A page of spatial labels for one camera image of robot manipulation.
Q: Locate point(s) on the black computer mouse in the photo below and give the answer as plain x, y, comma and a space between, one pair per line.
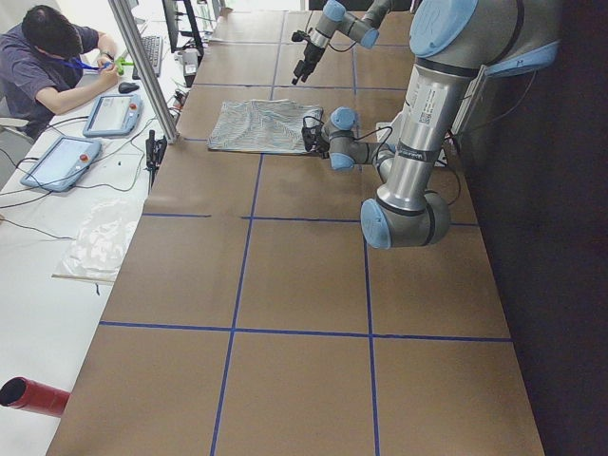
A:
126, 87

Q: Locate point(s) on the white pedestal base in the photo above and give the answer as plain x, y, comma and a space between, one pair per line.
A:
417, 141

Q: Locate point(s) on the striped polo shirt white collar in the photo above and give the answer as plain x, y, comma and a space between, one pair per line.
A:
259, 126

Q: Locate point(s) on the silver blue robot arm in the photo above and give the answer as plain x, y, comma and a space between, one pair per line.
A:
334, 18
452, 41

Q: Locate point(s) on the black clamp tool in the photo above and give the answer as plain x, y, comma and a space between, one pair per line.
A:
154, 152

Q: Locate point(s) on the red cylinder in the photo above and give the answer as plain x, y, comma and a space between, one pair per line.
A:
29, 395

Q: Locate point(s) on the near teach pendant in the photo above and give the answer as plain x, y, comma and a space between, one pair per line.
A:
63, 164

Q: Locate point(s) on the far teach pendant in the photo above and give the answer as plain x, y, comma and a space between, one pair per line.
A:
114, 115

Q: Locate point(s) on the clear plastic bag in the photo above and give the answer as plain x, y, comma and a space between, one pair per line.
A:
98, 250

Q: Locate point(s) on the black keyboard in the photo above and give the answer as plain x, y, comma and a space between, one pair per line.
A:
152, 46

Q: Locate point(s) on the seated person dark shirt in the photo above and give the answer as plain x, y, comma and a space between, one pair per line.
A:
50, 66

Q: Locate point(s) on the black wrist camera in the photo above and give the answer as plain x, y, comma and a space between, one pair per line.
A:
311, 130
300, 36

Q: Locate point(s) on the teach pendant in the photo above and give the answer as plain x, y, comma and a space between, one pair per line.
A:
63, 164
114, 115

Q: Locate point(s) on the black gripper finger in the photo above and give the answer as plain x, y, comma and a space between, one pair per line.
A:
301, 72

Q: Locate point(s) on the aluminium frame post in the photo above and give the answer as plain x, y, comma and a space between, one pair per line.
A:
132, 38

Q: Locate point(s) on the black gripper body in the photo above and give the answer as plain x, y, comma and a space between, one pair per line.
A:
317, 141
310, 55

